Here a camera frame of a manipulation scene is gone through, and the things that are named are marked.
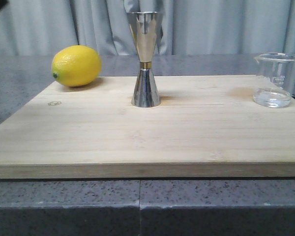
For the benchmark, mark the yellow lemon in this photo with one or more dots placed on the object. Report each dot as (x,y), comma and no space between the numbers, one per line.
(76,66)

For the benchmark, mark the grey curtain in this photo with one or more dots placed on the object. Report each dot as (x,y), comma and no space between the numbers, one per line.
(189,27)

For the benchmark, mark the wooden cutting board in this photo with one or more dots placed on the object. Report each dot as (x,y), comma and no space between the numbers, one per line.
(205,126)

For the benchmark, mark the clear glass beaker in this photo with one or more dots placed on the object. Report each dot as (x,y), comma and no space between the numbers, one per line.
(276,72)

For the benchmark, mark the silver double jigger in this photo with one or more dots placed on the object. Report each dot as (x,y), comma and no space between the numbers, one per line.
(145,29)

